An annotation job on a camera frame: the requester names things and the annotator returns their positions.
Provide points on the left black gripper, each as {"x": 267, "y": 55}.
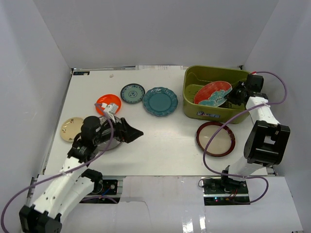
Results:
{"x": 122, "y": 129}

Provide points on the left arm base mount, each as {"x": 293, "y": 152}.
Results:
{"x": 104, "y": 192}

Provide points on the small blue patterned plate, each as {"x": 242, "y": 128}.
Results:
{"x": 132, "y": 93}

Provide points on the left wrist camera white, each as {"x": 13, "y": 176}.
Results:
{"x": 109, "y": 110}

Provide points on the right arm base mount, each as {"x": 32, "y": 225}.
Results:
{"x": 216, "y": 193}

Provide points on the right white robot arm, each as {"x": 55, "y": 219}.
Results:
{"x": 268, "y": 138}

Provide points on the cream floral plate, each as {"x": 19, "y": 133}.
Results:
{"x": 70, "y": 128}

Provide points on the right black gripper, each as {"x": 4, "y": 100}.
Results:
{"x": 230, "y": 96}

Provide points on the teal scalloped plate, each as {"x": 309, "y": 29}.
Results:
{"x": 160, "y": 101}

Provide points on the orange plate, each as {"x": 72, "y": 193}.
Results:
{"x": 105, "y": 100}

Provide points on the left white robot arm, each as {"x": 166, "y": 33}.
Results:
{"x": 75, "y": 180}

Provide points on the black label sticker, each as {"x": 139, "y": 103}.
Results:
{"x": 80, "y": 73}

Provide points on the red teal wave plate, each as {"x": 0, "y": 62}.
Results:
{"x": 213, "y": 94}

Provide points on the white papers at back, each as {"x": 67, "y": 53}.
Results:
{"x": 160, "y": 67}

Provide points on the dark red rimmed plate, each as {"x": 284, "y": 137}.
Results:
{"x": 222, "y": 144}

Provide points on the olive green plastic bin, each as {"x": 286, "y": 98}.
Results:
{"x": 195, "y": 78}

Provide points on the grey deer plate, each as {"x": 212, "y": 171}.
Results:
{"x": 114, "y": 144}

